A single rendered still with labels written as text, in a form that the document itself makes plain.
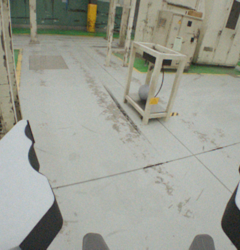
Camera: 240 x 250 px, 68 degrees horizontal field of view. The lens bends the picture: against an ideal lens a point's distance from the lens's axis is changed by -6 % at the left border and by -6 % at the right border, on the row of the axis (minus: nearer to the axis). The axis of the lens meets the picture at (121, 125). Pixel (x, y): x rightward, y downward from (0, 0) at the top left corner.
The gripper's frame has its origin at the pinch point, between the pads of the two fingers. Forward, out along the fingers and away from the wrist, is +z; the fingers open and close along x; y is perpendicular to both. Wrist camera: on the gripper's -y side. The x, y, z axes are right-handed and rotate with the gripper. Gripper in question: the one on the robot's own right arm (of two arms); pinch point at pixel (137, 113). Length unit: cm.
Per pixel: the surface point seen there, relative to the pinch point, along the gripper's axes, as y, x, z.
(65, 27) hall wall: 59, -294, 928
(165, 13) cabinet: -2, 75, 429
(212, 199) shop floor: 117, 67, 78
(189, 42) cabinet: 56, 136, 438
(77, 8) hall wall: -20, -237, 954
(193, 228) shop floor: 114, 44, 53
